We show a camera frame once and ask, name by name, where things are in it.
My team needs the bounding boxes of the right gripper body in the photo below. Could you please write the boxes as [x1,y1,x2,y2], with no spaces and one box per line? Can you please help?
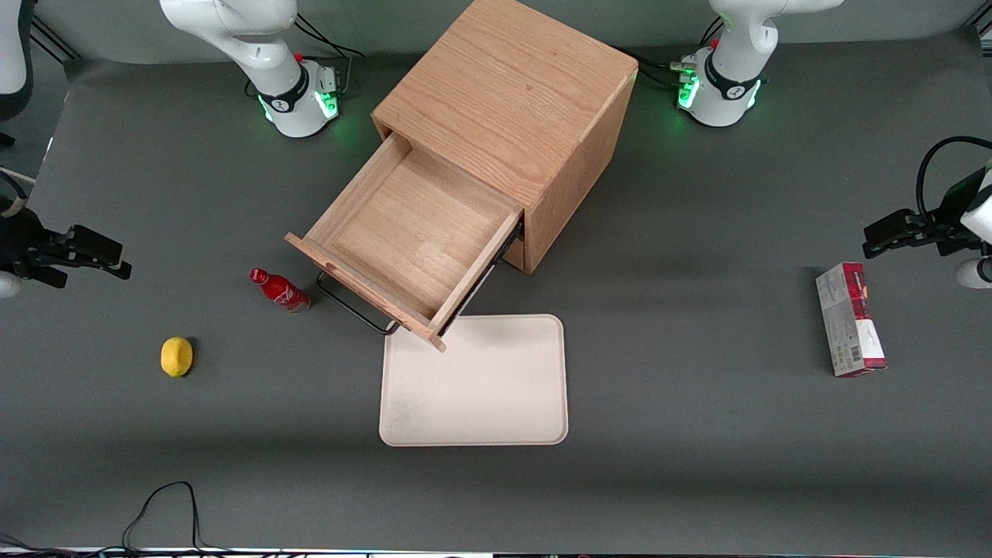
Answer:
[0,208,71,289]

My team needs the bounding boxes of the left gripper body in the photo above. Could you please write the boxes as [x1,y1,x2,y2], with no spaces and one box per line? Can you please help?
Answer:
[930,167,992,257]

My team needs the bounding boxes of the black metal drawer handle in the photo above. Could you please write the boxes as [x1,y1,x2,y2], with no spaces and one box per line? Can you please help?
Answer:
[316,271,401,336]

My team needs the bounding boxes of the wooden drawer with inside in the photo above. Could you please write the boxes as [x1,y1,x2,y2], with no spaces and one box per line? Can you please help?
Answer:
[284,132,525,353]

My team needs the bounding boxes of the wooden drawer front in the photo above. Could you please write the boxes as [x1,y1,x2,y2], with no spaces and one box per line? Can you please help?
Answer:
[496,236,529,272]

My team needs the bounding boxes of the wooden drawer cabinet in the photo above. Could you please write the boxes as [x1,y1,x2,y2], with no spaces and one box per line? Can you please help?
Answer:
[370,0,639,275]

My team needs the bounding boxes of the grey and red carton box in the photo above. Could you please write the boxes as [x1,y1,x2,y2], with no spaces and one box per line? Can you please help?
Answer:
[815,262,888,378]

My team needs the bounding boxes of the yellow lemon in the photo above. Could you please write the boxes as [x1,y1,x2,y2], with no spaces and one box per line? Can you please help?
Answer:
[160,336,194,378]

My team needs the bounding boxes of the red cola bottle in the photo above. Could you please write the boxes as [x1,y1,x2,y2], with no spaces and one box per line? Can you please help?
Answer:
[249,267,312,314]

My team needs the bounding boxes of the beige rectangular tray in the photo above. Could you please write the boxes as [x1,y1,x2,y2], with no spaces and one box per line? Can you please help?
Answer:
[378,314,569,447]

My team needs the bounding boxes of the black left wrist camera cable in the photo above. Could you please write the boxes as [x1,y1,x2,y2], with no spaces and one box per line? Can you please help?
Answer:
[917,136,992,222]

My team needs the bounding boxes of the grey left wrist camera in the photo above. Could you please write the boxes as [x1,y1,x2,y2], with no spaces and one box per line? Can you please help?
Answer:
[955,258,992,290]

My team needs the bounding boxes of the black aluminium frame rail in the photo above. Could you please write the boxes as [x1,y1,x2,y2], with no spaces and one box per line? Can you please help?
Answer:
[31,14,82,63]

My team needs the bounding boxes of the black looped cable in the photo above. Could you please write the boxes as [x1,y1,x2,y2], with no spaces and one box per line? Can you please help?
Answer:
[122,480,233,555]

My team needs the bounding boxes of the black left arm base cables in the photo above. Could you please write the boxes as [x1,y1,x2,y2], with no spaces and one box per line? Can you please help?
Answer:
[620,15,725,88]

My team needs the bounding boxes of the black arm base cables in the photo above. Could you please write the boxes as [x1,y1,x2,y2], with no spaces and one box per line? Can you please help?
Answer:
[620,15,725,88]
[293,14,367,60]

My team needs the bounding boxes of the black right arm base cables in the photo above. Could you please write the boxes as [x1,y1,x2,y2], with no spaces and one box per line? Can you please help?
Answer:
[293,14,367,60]

